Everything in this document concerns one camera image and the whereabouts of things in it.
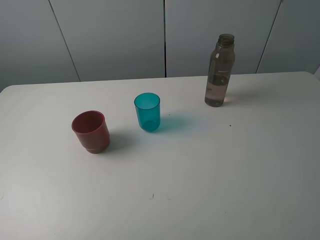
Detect teal translucent plastic cup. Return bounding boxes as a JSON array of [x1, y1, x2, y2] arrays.
[[134, 92, 161, 132]]

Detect red plastic cup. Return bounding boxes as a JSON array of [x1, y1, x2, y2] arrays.
[[71, 110, 111, 154]]

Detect smoky transparent plastic bottle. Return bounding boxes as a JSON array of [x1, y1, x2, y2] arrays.
[[204, 33, 235, 108]]

